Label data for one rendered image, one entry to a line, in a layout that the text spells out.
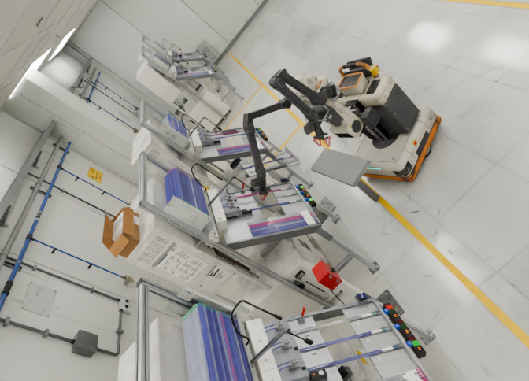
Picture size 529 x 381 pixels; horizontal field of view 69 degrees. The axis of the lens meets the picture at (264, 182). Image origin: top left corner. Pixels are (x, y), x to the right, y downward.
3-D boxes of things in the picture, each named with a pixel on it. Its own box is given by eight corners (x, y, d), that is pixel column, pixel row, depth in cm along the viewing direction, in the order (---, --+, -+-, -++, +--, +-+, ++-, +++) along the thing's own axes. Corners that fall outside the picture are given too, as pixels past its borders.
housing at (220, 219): (217, 202, 330) (216, 188, 323) (228, 235, 288) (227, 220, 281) (209, 204, 328) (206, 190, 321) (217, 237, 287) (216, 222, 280)
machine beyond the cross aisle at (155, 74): (236, 85, 804) (160, 21, 709) (246, 96, 735) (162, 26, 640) (196, 134, 831) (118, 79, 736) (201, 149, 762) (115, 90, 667)
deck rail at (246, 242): (320, 230, 288) (320, 223, 285) (321, 231, 286) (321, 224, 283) (227, 249, 273) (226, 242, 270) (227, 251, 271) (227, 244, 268)
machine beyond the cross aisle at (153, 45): (224, 69, 926) (158, 12, 831) (231, 77, 857) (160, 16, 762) (190, 112, 953) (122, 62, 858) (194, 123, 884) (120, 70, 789)
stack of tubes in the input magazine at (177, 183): (200, 182, 314) (173, 165, 301) (209, 216, 272) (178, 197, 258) (190, 194, 317) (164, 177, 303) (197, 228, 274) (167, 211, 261)
